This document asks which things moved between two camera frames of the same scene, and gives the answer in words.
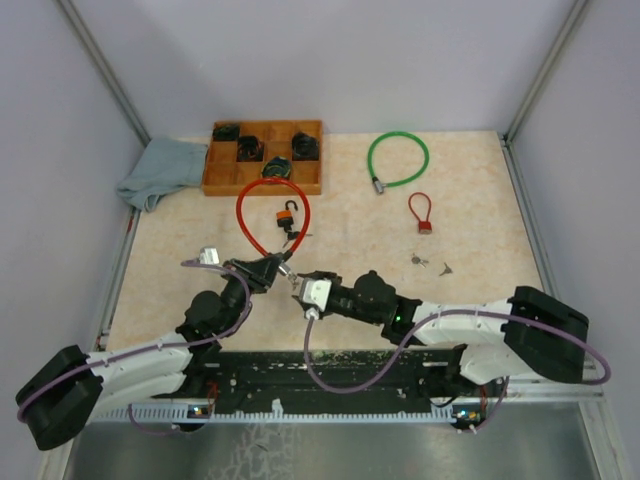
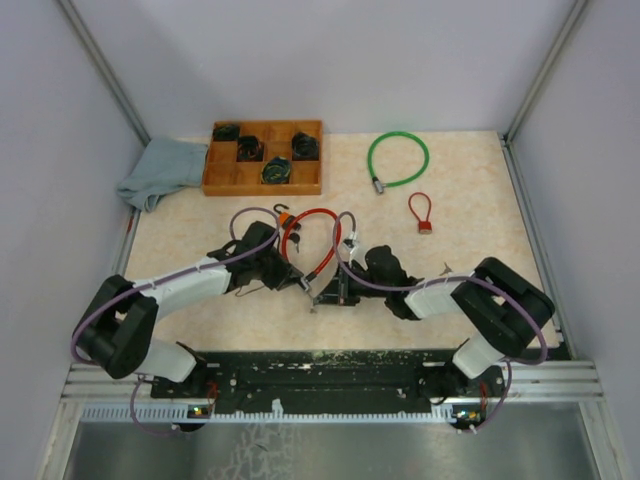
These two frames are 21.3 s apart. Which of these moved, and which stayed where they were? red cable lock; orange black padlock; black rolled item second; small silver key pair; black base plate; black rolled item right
Moved: orange black padlock; red cable lock
Stayed: small silver key pair; black rolled item second; black base plate; black rolled item right
